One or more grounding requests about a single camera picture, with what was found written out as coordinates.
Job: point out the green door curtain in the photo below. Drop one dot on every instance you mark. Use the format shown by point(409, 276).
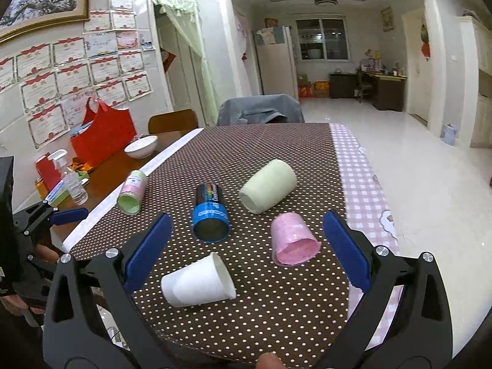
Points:
point(186, 71)

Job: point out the small framed wall picture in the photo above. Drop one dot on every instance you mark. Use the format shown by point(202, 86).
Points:
point(388, 21)

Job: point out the window with bars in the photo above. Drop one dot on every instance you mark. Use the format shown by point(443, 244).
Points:
point(323, 39)

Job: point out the white ceramic bowl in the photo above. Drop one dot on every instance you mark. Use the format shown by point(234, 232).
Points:
point(142, 148)

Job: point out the chair with grey jacket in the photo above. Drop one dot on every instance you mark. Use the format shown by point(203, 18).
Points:
point(262, 109)

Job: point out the blue trash bin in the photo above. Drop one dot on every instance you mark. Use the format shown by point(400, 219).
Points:
point(449, 134)

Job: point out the blue black cup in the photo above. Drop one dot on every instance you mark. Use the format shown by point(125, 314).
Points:
point(210, 222)

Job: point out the pink plastic cup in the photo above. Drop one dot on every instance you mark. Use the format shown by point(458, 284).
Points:
point(292, 241)

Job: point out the wooden chair far side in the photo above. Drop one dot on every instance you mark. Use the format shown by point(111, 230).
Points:
point(178, 121)

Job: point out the white paper cup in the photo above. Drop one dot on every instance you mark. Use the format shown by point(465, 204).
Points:
point(203, 282)

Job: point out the pink green cylindrical can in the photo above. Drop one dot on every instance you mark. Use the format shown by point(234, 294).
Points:
point(130, 197)

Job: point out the red felt bag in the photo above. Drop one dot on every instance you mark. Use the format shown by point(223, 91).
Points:
point(109, 131)

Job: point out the person's right hand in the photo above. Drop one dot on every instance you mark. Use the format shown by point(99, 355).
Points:
point(269, 360)

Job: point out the red orange boxes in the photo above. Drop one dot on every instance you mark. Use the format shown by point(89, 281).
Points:
point(317, 89)

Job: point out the brown polka dot tablecloth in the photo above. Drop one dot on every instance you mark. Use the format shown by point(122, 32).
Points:
point(294, 312)

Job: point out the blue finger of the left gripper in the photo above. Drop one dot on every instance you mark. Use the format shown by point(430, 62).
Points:
point(62, 217)

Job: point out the framed blossom painting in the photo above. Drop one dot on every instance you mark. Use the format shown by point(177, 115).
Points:
point(25, 16)

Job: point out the red box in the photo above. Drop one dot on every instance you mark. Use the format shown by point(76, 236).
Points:
point(47, 171)

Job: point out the green tray with items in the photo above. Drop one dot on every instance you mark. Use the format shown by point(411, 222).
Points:
point(55, 196)

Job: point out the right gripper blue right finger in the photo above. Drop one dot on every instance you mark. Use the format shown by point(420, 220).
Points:
point(352, 248)

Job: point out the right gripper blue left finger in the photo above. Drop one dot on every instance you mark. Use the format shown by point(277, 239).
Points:
point(143, 250)

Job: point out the pale green ceramic cup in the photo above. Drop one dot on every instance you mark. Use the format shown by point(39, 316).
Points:
point(268, 186)

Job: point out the white refrigerator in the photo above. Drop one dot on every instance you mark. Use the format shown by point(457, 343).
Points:
point(275, 57)

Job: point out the dark low cabinet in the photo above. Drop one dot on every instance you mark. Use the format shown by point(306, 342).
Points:
point(342, 85)

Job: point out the dark wooden desk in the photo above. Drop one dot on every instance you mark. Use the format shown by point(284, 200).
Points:
point(385, 92)

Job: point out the clear spray bottle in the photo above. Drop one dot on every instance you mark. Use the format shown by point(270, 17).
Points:
point(69, 177)

